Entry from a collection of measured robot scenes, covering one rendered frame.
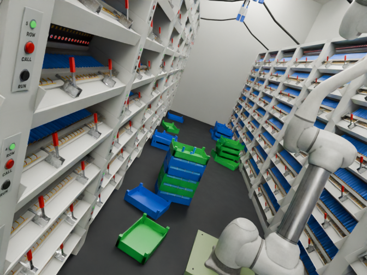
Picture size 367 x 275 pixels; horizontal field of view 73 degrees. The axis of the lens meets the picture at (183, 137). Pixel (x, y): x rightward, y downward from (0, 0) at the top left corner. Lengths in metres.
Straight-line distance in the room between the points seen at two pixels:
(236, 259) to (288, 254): 0.24
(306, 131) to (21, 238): 1.17
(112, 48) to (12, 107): 0.68
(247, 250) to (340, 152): 0.62
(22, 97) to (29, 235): 0.46
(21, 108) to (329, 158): 1.19
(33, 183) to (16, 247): 0.20
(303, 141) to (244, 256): 0.61
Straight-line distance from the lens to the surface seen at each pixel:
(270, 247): 1.32
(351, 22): 1.34
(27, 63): 0.47
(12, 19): 0.42
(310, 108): 1.31
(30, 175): 0.70
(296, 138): 1.32
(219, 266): 1.39
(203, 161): 2.01
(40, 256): 1.07
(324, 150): 1.32
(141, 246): 1.67
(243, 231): 1.28
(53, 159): 0.75
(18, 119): 0.50
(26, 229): 0.85
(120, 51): 1.08
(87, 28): 0.64
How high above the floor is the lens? 1.12
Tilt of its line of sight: 17 degrees down
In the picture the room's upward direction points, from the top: 21 degrees clockwise
